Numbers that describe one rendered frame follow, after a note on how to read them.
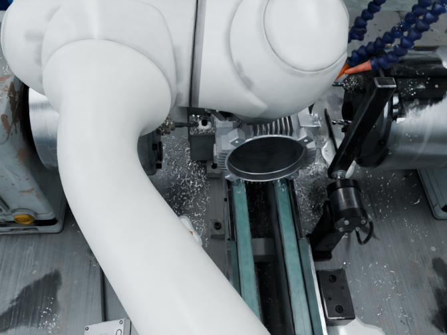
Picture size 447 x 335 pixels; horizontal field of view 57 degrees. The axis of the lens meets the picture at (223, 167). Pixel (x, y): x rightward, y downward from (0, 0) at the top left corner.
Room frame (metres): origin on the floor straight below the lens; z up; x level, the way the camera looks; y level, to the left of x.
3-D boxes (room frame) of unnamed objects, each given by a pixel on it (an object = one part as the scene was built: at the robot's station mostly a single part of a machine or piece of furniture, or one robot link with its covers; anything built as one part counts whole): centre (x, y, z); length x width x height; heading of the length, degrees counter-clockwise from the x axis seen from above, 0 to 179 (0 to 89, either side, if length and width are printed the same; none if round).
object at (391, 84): (0.44, -0.22, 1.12); 0.04 x 0.03 x 0.26; 9
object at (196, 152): (0.60, 0.05, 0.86); 0.07 x 0.06 x 0.12; 99
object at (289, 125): (0.54, -0.07, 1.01); 0.20 x 0.19 x 0.19; 9
